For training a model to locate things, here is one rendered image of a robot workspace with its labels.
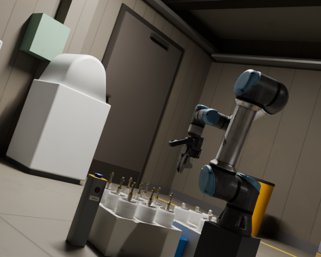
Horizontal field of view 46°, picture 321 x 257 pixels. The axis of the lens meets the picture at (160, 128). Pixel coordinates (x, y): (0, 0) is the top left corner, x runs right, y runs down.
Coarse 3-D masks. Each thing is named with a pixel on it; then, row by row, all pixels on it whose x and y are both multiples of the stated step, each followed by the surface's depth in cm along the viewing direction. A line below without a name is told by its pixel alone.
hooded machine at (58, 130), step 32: (64, 64) 355; (96, 64) 363; (32, 96) 363; (64, 96) 341; (96, 96) 370; (32, 128) 346; (64, 128) 347; (96, 128) 372; (32, 160) 331; (64, 160) 353
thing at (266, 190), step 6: (258, 180) 430; (264, 186) 430; (270, 186) 433; (264, 192) 430; (270, 192) 435; (258, 198) 429; (264, 198) 431; (258, 204) 429; (264, 204) 432; (258, 210) 429; (264, 210) 435; (252, 216) 428; (258, 216) 430; (252, 222) 428; (258, 222) 432; (252, 228) 428; (258, 228) 435; (252, 234) 429
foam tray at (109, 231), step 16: (96, 224) 180; (112, 224) 169; (128, 224) 171; (144, 224) 176; (96, 240) 176; (112, 240) 168; (128, 240) 172; (144, 240) 177; (160, 240) 182; (176, 240) 188; (112, 256) 169; (128, 256) 173; (144, 256) 178; (160, 256) 183
